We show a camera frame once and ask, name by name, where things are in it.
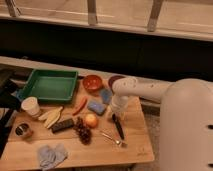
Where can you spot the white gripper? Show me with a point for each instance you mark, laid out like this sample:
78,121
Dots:
117,105

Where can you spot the black handled dish brush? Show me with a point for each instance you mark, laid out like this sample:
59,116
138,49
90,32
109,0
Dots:
118,126

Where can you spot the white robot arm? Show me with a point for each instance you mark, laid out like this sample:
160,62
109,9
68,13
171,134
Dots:
186,119

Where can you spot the white paper cup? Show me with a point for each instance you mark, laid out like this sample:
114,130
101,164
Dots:
31,106

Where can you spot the light blue sponge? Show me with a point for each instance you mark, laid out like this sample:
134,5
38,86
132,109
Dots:
106,95

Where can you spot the yellow red apple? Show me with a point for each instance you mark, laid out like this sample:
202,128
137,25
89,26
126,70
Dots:
91,120

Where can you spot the purple grape bunch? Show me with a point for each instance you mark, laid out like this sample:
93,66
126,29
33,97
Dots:
83,132

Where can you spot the purple bowl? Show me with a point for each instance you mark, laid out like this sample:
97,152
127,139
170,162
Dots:
113,79

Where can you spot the orange bowl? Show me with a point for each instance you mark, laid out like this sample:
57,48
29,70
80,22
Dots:
92,83

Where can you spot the dark chocolate bar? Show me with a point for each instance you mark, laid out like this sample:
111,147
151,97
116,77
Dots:
63,125

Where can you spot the yellow banana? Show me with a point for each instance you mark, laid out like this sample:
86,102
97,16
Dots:
51,117

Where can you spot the green plastic tray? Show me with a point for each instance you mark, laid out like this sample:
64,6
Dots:
50,86

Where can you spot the blue grey cloth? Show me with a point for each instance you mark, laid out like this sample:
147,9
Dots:
49,158

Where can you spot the small metal tin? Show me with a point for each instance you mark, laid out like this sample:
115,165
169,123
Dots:
23,130

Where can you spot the black stand at left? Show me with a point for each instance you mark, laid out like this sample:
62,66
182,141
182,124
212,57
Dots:
7,100

